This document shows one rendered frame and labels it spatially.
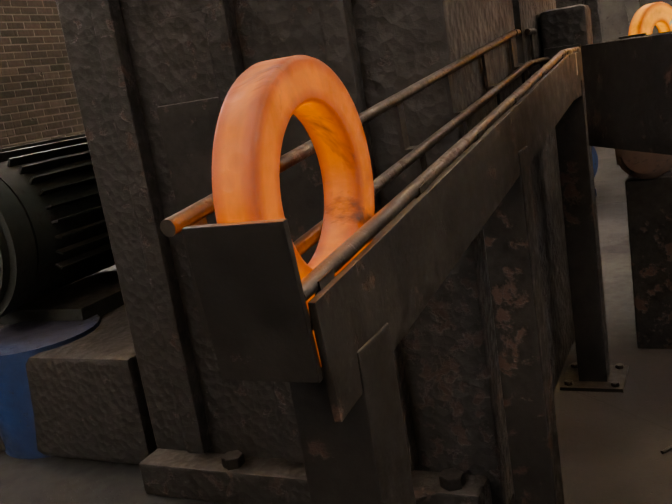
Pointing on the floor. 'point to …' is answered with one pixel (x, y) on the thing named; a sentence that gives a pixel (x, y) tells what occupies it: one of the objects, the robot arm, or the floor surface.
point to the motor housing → (650, 243)
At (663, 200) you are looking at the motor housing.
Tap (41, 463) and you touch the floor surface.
